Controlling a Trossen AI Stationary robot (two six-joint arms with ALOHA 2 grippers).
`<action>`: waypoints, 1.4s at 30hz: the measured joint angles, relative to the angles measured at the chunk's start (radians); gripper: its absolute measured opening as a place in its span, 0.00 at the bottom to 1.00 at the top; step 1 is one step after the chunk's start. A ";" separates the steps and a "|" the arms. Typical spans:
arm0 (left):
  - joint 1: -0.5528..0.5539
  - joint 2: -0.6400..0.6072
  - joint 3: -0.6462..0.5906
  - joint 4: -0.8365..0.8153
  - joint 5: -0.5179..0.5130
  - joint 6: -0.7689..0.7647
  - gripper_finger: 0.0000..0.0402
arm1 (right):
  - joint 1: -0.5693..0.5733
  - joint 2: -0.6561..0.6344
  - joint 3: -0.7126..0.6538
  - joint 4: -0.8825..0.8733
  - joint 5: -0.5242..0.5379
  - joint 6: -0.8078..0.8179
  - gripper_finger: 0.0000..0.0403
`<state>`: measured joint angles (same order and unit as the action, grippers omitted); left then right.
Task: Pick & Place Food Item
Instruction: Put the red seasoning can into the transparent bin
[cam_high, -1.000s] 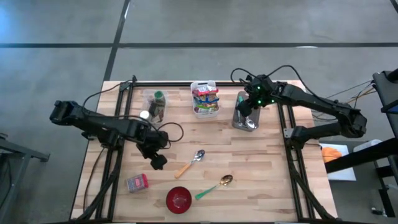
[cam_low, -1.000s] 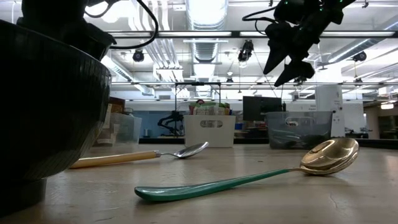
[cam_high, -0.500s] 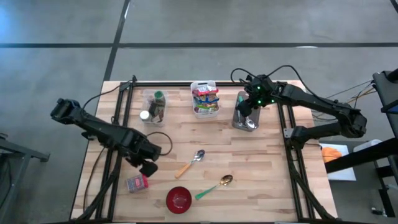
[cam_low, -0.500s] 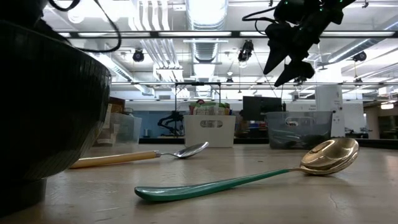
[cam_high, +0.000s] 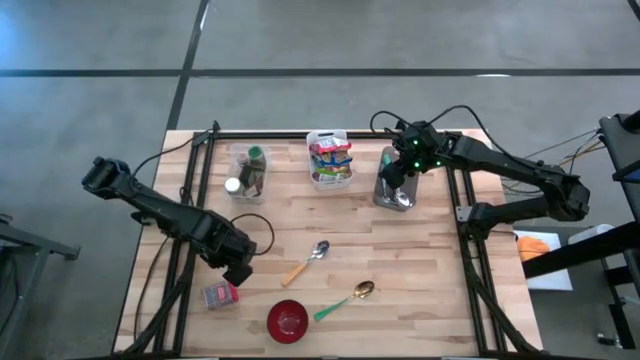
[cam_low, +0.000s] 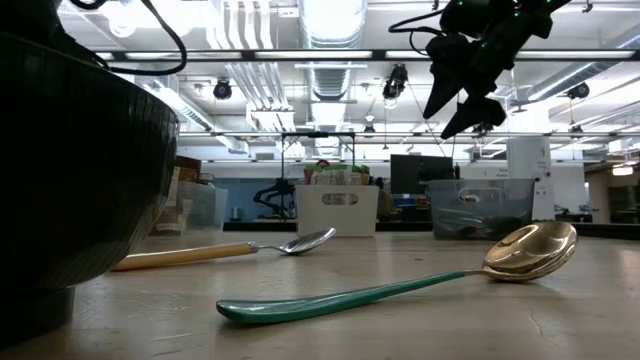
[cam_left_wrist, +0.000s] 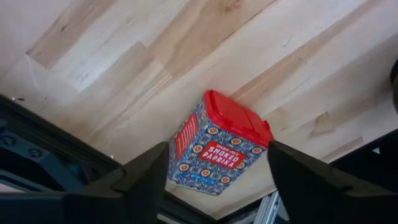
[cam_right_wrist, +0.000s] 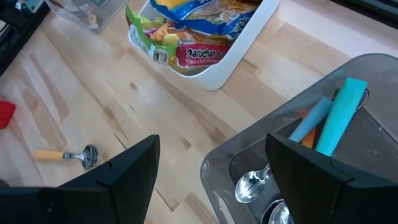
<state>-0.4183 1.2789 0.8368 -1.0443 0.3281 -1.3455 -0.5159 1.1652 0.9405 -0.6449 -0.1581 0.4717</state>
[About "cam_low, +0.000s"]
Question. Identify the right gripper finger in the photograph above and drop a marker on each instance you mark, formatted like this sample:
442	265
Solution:
442	92
475	116

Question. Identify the clear plastic bin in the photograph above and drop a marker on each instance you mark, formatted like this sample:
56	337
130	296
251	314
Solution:
200	210

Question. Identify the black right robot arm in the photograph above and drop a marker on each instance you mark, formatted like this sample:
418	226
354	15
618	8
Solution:
545	15

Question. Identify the black monitor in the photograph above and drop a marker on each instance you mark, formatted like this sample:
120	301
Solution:
415	172

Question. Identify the brown food packet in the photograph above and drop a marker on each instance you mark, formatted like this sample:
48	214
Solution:
189	169

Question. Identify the black overhead camera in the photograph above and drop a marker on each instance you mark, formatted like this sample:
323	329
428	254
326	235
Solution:
395	82
222	89
578	90

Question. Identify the red and black bowl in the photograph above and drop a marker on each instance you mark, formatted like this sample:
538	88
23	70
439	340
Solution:
75	175

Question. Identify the black background frame rig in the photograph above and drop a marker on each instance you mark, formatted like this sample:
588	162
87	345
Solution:
317	134

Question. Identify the white plastic bin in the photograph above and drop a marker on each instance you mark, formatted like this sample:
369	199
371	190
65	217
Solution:
320	220

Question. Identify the black overhead frame bar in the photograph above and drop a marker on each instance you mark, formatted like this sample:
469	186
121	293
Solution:
320	55

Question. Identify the white pillar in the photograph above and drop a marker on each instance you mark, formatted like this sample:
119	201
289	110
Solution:
530	165

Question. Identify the grey plastic bin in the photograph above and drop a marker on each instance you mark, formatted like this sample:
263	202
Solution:
480	215

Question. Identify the black table frame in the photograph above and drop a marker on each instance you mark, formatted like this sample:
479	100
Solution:
600	230

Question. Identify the black background robot arm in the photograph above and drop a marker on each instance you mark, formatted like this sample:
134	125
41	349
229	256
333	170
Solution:
275	196

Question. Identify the red ramen packet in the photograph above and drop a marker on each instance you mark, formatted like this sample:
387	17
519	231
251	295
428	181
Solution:
322	163

